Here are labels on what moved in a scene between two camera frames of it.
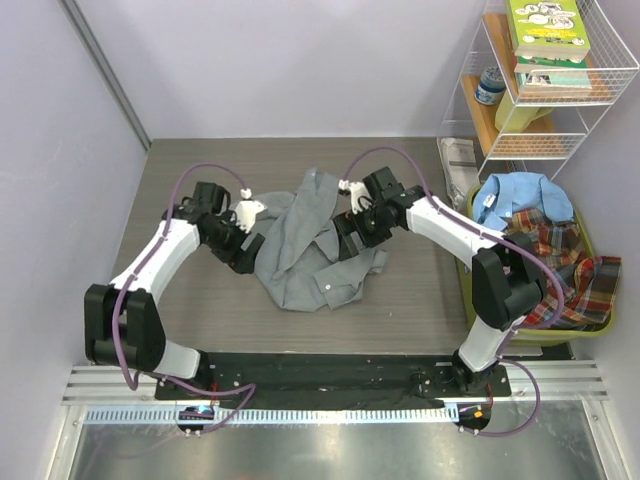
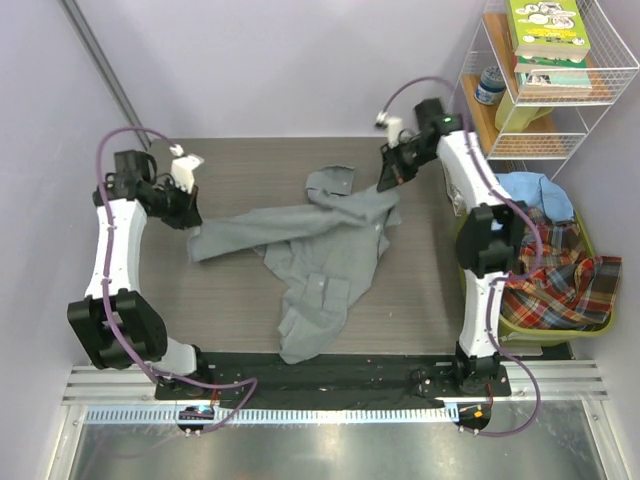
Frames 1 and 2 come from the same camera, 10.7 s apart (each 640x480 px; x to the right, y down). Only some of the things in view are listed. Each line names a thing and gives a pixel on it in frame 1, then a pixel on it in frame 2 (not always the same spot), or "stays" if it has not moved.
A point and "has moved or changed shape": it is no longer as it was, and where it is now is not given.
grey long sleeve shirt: (299, 264) has moved or changed shape
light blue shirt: (497, 196) stays
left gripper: (243, 262) -> (188, 215)
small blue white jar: (491, 86) stays
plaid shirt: (578, 288) stays
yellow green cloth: (516, 119) stays
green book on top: (549, 28) stays
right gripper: (348, 223) -> (394, 168)
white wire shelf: (538, 78) stays
